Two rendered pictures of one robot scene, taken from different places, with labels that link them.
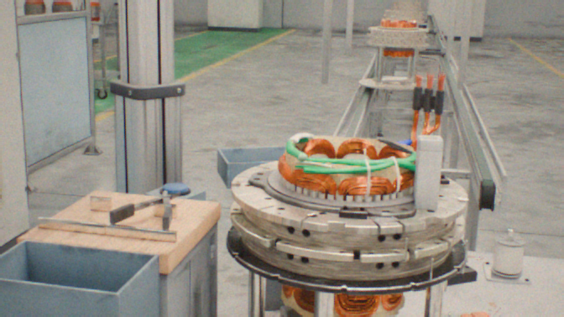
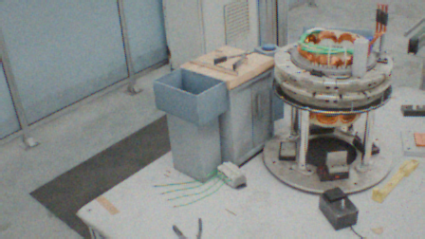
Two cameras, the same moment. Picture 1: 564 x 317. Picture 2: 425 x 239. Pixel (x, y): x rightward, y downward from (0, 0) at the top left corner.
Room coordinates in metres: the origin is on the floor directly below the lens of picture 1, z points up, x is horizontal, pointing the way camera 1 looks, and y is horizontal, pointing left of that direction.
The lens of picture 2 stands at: (-0.15, -0.41, 1.54)
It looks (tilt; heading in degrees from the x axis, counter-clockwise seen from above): 29 degrees down; 33
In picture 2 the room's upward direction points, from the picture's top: 5 degrees counter-clockwise
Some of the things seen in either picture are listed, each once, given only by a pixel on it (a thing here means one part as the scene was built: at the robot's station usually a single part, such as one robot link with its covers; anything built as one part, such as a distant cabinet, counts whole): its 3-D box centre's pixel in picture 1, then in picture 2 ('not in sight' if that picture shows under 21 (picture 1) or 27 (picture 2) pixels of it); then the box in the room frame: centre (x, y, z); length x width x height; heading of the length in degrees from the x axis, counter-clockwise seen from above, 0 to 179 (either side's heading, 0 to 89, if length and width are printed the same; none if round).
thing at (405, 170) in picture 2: not in sight; (397, 176); (0.90, -0.31, 0.80); 0.22 x 0.04 x 0.03; 164
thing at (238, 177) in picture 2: not in sight; (231, 174); (0.72, 0.11, 0.80); 0.10 x 0.05 x 0.04; 64
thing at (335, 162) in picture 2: not in sight; (337, 160); (0.83, -0.15, 0.85); 0.06 x 0.04 x 0.05; 124
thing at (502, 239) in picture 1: (508, 256); not in sight; (1.38, -0.47, 0.82); 0.06 x 0.06 x 0.07
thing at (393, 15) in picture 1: (402, 29); not in sight; (5.88, -0.95, 0.94); 0.39 x 0.39 x 0.30
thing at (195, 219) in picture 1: (127, 227); (227, 65); (0.87, 0.20, 1.05); 0.20 x 0.19 x 0.02; 168
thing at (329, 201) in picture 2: not in sight; (338, 207); (0.70, -0.20, 0.81); 0.10 x 0.06 x 0.06; 47
